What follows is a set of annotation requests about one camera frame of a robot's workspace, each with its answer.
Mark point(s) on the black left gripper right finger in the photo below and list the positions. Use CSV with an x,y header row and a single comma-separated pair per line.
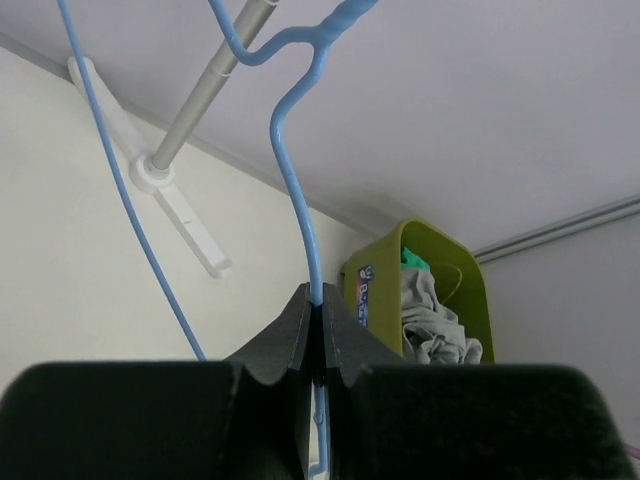
x,y
349,347

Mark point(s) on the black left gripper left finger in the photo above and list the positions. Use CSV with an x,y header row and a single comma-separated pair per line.
x,y
281,345

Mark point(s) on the grey tank top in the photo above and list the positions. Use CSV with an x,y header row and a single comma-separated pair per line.
x,y
431,332

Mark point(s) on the green tank top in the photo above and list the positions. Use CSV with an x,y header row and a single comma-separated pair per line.
x,y
410,260

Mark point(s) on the olive green plastic bin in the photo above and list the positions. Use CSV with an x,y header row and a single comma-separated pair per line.
x,y
371,283

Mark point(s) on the metal clothes rack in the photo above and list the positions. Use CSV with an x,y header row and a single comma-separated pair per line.
x,y
152,171

